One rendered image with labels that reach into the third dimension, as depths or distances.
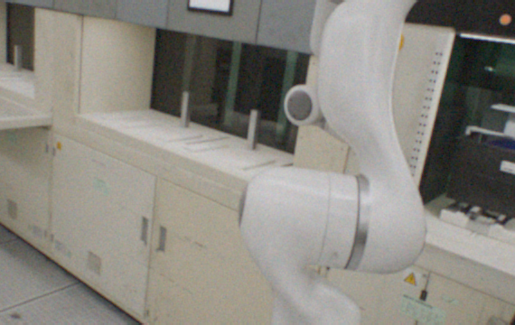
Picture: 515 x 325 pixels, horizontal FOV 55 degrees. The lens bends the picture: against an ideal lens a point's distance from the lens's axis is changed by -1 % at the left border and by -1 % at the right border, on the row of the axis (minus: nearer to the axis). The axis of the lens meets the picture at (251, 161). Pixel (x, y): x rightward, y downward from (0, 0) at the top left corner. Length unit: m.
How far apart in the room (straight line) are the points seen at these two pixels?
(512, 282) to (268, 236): 0.85
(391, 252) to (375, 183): 0.08
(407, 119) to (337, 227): 0.78
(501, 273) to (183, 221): 1.07
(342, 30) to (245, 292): 1.25
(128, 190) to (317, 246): 1.54
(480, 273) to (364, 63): 0.84
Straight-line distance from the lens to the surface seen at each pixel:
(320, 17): 0.93
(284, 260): 0.60
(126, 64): 2.46
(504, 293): 1.35
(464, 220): 1.53
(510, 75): 1.77
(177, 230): 1.90
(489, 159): 1.49
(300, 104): 1.01
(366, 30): 0.63
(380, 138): 0.61
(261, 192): 0.59
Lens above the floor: 1.36
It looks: 16 degrees down
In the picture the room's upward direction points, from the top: 8 degrees clockwise
